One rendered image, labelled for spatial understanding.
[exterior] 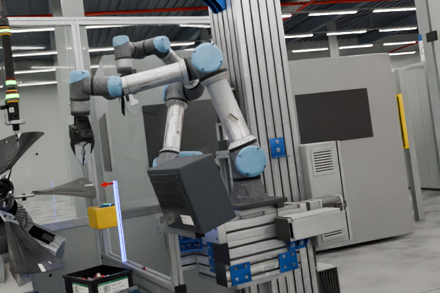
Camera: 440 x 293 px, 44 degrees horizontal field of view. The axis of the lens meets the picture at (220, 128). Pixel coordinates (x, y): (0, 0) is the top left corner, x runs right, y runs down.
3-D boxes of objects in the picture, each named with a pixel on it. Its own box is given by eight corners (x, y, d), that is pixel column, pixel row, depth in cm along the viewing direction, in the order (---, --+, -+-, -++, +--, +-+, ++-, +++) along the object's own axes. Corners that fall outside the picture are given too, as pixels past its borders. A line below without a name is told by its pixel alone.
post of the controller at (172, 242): (171, 284, 171) (164, 222, 172) (180, 282, 173) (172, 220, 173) (175, 286, 169) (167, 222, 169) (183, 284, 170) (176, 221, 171)
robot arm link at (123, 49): (133, 36, 253) (122, 33, 246) (136, 59, 253) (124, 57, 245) (120, 39, 257) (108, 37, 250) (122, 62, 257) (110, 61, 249)
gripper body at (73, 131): (88, 137, 216) (87, 108, 213) (93, 142, 208) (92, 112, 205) (68, 139, 212) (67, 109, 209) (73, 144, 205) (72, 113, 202)
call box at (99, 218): (90, 230, 249) (86, 206, 250) (110, 226, 254) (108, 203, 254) (98, 233, 235) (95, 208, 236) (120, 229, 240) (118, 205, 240)
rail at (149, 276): (102, 270, 248) (100, 253, 248) (110, 268, 250) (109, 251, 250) (177, 312, 168) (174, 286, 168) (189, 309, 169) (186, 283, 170)
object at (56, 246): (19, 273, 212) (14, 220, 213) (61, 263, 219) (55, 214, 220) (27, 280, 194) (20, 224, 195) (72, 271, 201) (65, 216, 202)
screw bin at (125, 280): (63, 294, 198) (61, 275, 198) (105, 282, 209) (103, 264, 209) (93, 302, 181) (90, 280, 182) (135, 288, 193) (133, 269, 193)
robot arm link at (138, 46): (155, 57, 261) (141, 55, 251) (136, 61, 266) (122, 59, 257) (153, 40, 261) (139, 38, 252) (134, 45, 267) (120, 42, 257)
